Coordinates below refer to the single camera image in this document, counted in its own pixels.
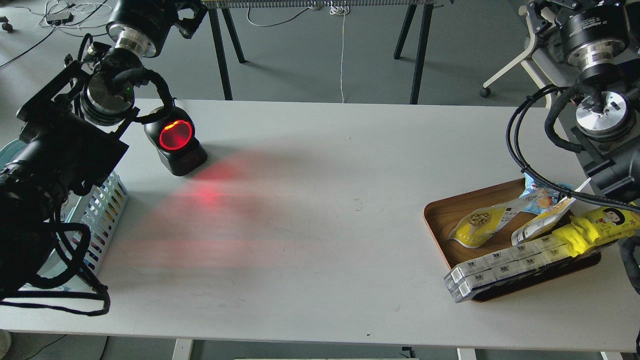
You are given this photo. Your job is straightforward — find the floor cables and adapter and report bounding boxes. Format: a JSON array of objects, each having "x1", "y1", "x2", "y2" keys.
[{"x1": 0, "y1": 0, "x2": 118, "y2": 68}]

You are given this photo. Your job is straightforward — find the yellow nut snack pouch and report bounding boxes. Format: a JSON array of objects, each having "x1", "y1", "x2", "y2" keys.
[{"x1": 446, "y1": 203, "x2": 525, "y2": 249}]

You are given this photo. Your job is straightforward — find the blue chips snack bag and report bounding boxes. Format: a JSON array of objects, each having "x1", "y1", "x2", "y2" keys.
[{"x1": 519, "y1": 173, "x2": 563, "y2": 215}]

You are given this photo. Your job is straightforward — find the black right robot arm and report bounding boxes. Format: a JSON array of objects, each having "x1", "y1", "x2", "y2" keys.
[{"x1": 526, "y1": 0, "x2": 639, "y2": 215}]

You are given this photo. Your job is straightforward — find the yellow cartoon snack bag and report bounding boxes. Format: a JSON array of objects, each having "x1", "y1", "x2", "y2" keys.
[{"x1": 551, "y1": 207, "x2": 640, "y2": 257}]

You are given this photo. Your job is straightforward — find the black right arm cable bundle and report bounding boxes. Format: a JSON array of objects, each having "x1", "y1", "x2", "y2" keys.
[{"x1": 506, "y1": 84, "x2": 640, "y2": 213}]

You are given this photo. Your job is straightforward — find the brown wooden tray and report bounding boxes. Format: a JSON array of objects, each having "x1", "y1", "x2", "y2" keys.
[{"x1": 423, "y1": 179, "x2": 601, "y2": 303}]

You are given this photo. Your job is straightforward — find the white hanging cable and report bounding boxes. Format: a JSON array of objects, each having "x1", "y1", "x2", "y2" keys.
[{"x1": 329, "y1": 4, "x2": 351, "y2": 104}]

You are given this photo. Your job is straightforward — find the white yellow snack pouch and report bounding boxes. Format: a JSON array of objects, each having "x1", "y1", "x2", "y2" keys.
[{"x1": 510, "y1": 196, "x2": 576, "y2": 246}]

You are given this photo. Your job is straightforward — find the black trestle table legs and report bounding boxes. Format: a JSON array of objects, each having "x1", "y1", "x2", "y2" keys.
[{"x1": 204, "y1": 0, "x2": 450, "y2": 105}]

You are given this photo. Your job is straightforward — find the white office chair base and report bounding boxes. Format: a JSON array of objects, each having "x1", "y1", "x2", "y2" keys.
[{"x1": 478, "y1": 18, "x2": 553, "y2": 99}]

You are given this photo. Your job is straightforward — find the long silver snack box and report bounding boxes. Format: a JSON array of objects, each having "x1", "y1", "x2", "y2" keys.
[{"x1": 443, "y1": 235, "x2": 572, "y2": 303}]

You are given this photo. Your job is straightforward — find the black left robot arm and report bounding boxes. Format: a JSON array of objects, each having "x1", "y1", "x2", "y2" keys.
[{"x1": 1, "y1": 0, "x2": 208, "y2": 317}]

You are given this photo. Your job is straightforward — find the black barcode scanner red window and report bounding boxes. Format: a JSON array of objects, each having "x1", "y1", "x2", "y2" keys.
[{"x1": 144, "y1": 105, "x2": 208, "y2": 177}]

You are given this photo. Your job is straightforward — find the light blue plastic basket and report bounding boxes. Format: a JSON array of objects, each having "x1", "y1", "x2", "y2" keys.
[{"x1": 0, "y1": 139, "x2": 128, "y2": 292}]

